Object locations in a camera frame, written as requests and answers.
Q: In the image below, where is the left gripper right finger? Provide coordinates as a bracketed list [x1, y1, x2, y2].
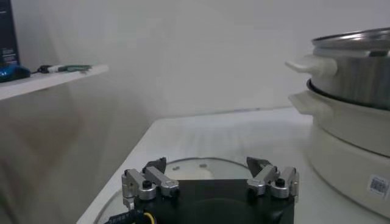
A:
[246, 156, 300, 200]

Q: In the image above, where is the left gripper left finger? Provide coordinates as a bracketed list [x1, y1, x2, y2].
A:
[121, 156, 181, 202]

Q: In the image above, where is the glass pot lid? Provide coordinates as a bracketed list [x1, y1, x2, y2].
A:
[94, 156, 255, 224]

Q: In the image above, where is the stainless steel steamer basket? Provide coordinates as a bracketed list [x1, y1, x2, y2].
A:
[285, 27, 390, 112]

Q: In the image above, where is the white electric cooking pot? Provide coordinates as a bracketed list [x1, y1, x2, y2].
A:
[288, 80, 390, 220]

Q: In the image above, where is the green grey flat tool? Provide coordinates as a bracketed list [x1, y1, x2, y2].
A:
[57, 64, 93, 73]

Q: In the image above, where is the white side table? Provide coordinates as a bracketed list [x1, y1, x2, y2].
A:
[0, 64, 110, 101]

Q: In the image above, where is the blue computer mouse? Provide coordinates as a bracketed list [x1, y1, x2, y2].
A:
[0, 65, 31, 83]

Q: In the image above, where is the black box with label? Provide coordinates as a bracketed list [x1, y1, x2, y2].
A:
[0, 0, 21, 66]

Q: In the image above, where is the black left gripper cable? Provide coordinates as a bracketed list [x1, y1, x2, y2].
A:
[103, 209, 155, 224]

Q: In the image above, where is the black looped cable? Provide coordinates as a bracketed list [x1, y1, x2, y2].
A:
[30, 65, 52, 75]

